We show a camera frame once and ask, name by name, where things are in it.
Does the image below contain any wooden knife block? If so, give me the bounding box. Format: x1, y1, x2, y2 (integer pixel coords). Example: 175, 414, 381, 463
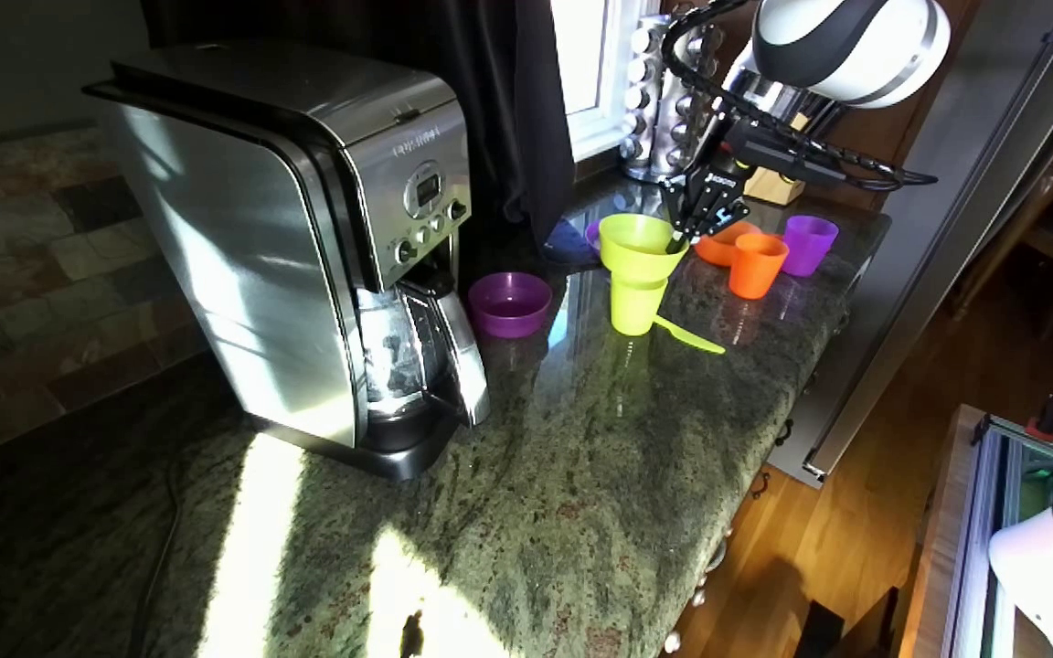
739, 159, 813, 207

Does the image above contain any stainless steel coffee maker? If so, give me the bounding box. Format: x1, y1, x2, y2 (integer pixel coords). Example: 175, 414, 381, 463
81, 37, 493, 482

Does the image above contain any orange plastic bowl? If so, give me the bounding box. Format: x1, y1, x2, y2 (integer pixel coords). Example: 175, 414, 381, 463
691, 216, 758, 274

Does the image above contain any orange plastic cup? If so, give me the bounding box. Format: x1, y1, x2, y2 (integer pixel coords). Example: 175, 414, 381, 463
722, 226, 793, 302

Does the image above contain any small blue plastic cup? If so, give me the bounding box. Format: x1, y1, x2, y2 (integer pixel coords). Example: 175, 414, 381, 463
540, 216, 600, 274

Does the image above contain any white window frame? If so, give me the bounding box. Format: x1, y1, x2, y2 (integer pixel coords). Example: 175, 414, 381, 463
548, 0, 666, 165

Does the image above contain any metal spice jar rack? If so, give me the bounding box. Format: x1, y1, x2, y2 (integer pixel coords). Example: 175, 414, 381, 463
615, 6, 730, 188

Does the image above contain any yellow-green cup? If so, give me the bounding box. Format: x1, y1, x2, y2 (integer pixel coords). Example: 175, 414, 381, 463
591, 212, 691, 292

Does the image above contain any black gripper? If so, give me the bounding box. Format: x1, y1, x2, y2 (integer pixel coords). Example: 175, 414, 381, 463
666, 155, 752, 255

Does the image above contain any yellow plastic knife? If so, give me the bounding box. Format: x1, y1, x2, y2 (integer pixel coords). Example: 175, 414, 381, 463
649, 309, 730, 361

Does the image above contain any grey steel refrigerator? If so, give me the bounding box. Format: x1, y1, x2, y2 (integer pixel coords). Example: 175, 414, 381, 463
769, 30, 1053, 492

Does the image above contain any glass coffee carafe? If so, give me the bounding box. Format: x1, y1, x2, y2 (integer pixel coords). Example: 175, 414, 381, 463
354, 286, 493, 455

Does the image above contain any yellow plastic cup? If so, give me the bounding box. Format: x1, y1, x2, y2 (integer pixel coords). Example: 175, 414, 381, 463
607, 274, 676, 343

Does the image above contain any grey storage bin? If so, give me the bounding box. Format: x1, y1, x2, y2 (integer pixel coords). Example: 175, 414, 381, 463
897, 402, 1053, 658

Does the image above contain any purple plastic cup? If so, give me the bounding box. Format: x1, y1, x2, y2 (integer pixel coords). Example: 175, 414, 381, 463
778, 212, 845, 282

